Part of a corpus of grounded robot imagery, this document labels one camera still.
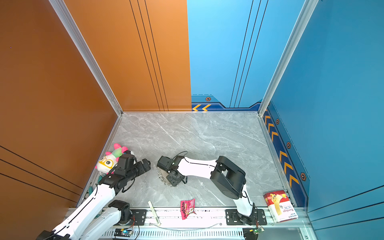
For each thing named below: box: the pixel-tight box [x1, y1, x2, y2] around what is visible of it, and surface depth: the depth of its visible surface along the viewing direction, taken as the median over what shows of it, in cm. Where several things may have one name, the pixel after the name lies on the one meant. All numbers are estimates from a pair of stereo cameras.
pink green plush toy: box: [95, 143, 129, 183], surface depth 87 cm
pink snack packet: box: [180, 198, 197, 220], surface depth 77 cm
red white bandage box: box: [263, 190, 299, 224], surface depth 74 cm
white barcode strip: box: [147, 200, 162, 226], surface depth 77 cm
